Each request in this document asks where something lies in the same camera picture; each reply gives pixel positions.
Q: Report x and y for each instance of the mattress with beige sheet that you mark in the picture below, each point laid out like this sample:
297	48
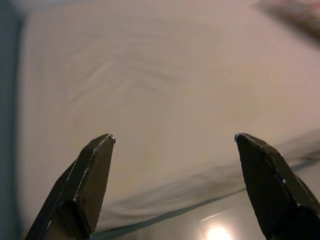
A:
162	87

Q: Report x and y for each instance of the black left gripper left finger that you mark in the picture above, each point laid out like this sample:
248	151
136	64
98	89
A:
82	190

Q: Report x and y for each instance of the pink pillow with coloured dots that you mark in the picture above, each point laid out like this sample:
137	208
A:
297	15

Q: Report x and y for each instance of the dark teal padded headboard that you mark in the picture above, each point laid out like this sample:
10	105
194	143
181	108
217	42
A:
8	112

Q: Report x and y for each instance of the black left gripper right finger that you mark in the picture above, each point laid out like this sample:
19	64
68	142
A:
272	195

